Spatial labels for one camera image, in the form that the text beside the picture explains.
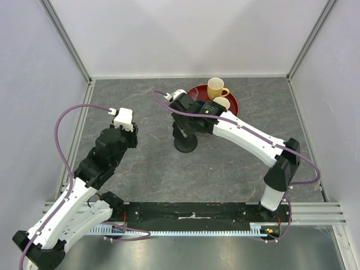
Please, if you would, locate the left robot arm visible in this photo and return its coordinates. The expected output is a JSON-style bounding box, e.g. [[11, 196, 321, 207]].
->
[[12, 121, 138, 269]]

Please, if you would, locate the clear glass tumbler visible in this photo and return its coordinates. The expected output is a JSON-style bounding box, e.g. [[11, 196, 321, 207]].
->
[[187, 87, 199, 101]]

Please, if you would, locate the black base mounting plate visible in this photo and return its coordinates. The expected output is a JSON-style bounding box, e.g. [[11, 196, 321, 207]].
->
[[115, 202, 290, 232]]

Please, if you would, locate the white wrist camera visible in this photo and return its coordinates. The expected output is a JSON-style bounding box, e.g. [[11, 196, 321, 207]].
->
[[108, 107, 133, 132], [164, 89, 187, 102]]

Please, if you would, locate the yellow mug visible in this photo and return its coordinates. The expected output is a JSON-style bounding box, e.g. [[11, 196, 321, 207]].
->
[[207, 78, 230, 100]]

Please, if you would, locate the purple cable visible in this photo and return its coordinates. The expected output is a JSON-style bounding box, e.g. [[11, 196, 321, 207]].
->
[[18, 103, 152, 270], [151, 89, 322, 244]]

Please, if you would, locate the black phone stand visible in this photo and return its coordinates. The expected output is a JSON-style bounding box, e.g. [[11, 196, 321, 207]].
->
[[172, 122, 197, 154]]

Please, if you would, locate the green mug white interior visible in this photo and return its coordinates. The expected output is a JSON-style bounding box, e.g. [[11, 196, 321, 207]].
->
[[213, 97, 231, 111]]

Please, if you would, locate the slotted cable duct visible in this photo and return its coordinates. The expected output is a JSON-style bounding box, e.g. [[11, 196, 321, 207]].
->
[[87, 224, 281, 237]]

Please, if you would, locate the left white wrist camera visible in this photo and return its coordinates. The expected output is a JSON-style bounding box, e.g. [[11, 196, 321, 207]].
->
[[108, 107, 133, 132]]

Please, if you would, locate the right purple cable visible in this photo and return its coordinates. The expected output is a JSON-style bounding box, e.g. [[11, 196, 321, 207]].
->
[[151, 89, 322, 244]]

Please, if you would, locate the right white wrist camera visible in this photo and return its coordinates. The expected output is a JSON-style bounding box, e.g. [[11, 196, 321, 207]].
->
[[164, 89, 187, 102]]

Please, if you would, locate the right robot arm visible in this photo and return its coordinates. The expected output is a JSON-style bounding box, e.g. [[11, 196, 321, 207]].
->
[[165, 89, 300, 222]]

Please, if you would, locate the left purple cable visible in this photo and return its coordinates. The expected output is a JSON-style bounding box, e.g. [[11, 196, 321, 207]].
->
[[18, 103, 152, 270]]

